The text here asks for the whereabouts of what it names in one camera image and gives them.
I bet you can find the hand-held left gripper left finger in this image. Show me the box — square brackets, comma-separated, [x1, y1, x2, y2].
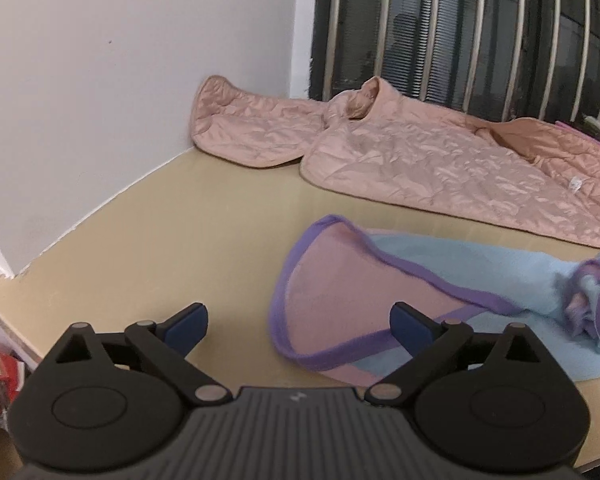
[42, 302, 233, 407]

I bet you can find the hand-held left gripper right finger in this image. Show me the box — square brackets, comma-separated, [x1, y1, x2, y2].
[365, 301, 543, 407]

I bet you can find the pink blue purple-trimmed top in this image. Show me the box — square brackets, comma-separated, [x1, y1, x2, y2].
[269, 214, 600, 386]

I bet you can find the pink quilted jacket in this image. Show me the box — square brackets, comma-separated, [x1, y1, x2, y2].
[190, 75, 600, 251]

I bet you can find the dark glass window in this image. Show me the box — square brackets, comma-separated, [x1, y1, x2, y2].
[307, 0, 600, 126]

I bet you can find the dark striped fabric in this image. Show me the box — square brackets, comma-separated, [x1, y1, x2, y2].
[322, 0, 600, 123]

